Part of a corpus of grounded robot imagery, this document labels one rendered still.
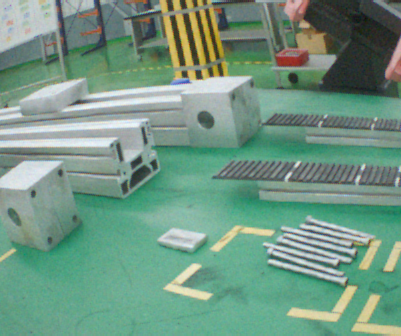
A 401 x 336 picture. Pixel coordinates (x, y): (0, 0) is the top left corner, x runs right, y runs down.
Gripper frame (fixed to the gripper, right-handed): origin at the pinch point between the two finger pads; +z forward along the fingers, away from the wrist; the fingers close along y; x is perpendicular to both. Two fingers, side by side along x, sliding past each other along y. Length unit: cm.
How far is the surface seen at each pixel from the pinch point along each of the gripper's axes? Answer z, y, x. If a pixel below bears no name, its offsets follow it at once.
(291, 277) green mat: 6.7, 6.1, 22.5
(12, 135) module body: -13, -54, 57
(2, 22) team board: -350, -465, 330
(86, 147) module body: -6.4, -27.2, 37.5
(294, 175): -9.5, 0.6, 25.4
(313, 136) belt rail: -27.4, 0.3, 32.1
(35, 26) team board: -363, -395, 322
